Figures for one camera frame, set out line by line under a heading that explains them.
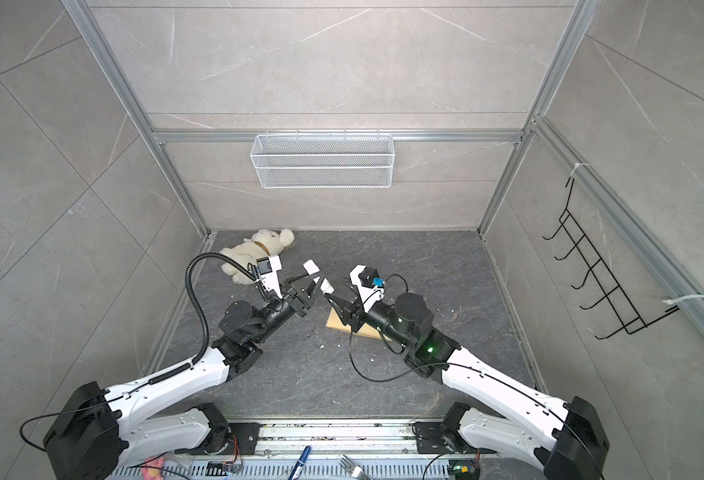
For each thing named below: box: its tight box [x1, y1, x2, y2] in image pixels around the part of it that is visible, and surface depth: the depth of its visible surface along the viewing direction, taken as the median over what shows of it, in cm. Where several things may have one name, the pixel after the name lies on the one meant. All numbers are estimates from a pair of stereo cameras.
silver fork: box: [339, 454, 374, 480], surface depth 70 cm
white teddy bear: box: [220, 228, 295, 285], surface depth 108 cm
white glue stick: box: [302, 258, 335, 294], surface depth 66 cm
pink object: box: [142, 457, 165, 480], surface depth 68 cm
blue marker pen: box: [288, 445, 312, 480], surface depth 70 cm
